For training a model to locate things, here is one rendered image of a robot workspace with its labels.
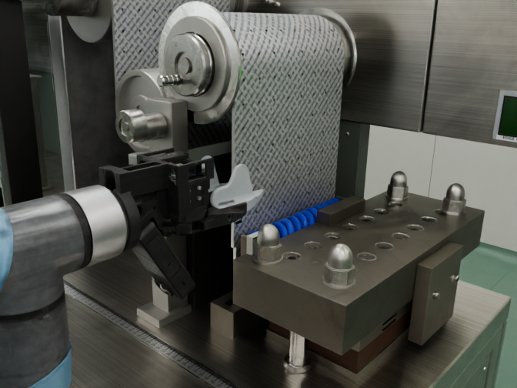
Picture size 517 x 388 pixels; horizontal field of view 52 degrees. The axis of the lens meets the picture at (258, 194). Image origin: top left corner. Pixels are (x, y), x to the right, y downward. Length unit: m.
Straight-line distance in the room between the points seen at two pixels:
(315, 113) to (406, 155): 2.77
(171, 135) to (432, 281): 0.37
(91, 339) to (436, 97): 0.60
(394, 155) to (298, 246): 2.91
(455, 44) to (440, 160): 2.62
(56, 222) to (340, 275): 0.29
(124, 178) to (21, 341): 0.17
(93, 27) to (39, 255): 0.47
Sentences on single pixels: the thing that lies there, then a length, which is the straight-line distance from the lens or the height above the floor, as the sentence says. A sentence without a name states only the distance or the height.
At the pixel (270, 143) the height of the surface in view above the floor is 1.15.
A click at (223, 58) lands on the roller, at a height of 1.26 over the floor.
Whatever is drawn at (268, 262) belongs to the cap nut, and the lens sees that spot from 0.64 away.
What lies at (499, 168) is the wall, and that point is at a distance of 3.34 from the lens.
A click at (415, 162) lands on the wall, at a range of 3.52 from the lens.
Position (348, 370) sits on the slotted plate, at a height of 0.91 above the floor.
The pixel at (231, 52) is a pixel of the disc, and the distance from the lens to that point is 0.64.
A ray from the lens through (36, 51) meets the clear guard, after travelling 1.66.
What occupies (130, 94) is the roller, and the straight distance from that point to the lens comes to 0.81.
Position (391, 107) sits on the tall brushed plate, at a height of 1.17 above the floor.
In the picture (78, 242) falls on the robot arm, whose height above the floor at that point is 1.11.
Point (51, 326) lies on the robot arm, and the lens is 0.53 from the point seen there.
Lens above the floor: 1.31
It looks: 18 degrees down
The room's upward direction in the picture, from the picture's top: 1 degrees clockwise
